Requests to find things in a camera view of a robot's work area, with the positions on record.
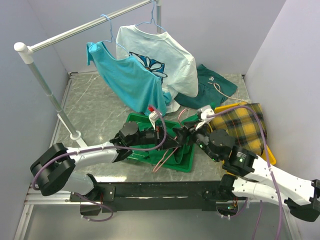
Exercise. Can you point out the blue wire hanger left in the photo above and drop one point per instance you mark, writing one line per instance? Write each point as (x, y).
(112, 38)

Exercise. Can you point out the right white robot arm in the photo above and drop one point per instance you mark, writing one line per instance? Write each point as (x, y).
(250, 176)

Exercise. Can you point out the green plastic tray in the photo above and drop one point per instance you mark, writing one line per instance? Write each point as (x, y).
(133, 117)

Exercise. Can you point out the white flower print t shirt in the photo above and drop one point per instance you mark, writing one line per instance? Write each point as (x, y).
(164, 57)

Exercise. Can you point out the yellow plastic tray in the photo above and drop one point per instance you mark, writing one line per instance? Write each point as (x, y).
(256, 109)

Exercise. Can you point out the blue wire hanger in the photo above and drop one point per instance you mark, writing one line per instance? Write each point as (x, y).
(156, 17)
(112, 38)

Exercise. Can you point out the yellow plaid cloth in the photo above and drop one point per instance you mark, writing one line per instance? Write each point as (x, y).
(241, 124)

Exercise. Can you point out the dark teal shorts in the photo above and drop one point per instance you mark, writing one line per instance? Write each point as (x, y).
(212, 89)

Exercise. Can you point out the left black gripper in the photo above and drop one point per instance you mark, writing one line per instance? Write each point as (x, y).
(158, 136)

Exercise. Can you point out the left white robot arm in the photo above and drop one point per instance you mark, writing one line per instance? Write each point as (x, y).
(56, 169)

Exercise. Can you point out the turquoise t shirt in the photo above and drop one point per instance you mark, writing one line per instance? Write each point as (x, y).
(136, 86)

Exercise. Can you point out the blue wire hanger right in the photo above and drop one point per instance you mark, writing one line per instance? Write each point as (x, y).
(156, 17)

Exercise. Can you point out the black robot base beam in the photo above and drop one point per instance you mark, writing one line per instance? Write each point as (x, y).
(167, 195)

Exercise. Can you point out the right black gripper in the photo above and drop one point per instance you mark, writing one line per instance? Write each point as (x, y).
(185, 132)

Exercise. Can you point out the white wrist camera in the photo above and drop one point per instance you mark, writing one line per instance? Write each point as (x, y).
(205, 115)
(153, 116)

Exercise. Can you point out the green t shirt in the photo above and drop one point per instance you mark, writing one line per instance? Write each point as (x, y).
(175, 158)

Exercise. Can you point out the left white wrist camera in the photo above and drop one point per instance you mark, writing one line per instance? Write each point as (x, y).
(153, 116)

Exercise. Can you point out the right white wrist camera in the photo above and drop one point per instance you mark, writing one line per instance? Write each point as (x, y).
(205, 115)

